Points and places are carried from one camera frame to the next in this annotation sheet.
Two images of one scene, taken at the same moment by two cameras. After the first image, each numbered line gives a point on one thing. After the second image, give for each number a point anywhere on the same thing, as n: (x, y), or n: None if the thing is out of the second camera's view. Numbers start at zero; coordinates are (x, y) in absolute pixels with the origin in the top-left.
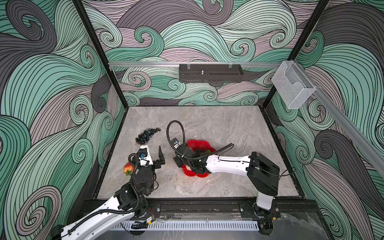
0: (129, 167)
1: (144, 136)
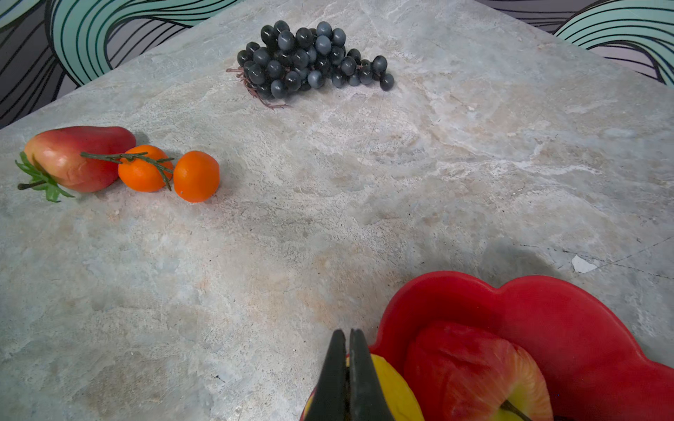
0: (53, 161)
1: (288, 59)
